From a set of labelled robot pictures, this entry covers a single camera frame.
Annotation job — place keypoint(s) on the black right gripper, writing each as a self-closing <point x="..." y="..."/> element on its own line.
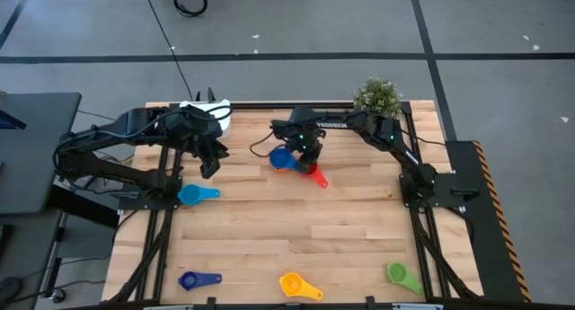
<point x="298" y="135"/>

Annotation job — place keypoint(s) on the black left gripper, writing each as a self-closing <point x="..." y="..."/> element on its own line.
<point x="200" y="130"/>

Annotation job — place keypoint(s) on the red measuring cup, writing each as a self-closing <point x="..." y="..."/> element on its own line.
<point x="320" y="179"/>

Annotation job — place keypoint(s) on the blue measuring cup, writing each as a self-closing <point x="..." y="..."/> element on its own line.
<point x="280" y="158"/>

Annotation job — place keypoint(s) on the orange measuring cup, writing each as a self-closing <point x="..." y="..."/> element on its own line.
<point x="280" y="170"/>

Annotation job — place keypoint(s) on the white plastic basket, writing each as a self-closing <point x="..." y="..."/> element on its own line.
<point x="225" y="130"/>

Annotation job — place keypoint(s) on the cyan measuring cup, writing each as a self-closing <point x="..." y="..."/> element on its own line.
<point x="191" y="195"/>

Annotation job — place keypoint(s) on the navy measuring cup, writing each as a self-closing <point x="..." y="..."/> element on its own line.
<point x="209" y="279"/>

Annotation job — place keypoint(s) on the yellow measuring cup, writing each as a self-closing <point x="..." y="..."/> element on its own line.
<point x="292" y="284"/>

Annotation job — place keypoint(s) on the green measuring cup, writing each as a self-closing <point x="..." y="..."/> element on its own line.
<point x="397" y="271"/>

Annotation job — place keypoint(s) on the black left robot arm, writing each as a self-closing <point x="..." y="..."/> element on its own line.
<point x="144" y="121"/>

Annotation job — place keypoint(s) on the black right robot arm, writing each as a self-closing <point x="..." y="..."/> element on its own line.
<point x="386" y="132"/>

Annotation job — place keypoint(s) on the potted plant striped pot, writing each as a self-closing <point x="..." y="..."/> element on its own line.
<point x="377" y="96"/>

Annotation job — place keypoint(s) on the large black desk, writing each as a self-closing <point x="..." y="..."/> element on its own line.
<point x="36" y="166"/>

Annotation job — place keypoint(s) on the black platform hazard stripe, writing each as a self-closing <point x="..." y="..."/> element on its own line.
<point x="485" y="238"/>

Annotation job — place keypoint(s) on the black caster wheel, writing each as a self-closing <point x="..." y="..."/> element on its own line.
<point x="57" y="295"/>

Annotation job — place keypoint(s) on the black aluminium table frame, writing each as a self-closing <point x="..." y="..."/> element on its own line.
<point x="292" y="105"/>

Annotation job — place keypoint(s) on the grey metal bracket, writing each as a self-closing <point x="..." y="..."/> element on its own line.
<point x="418" y="307"/>
<point x="184" y="307"/>

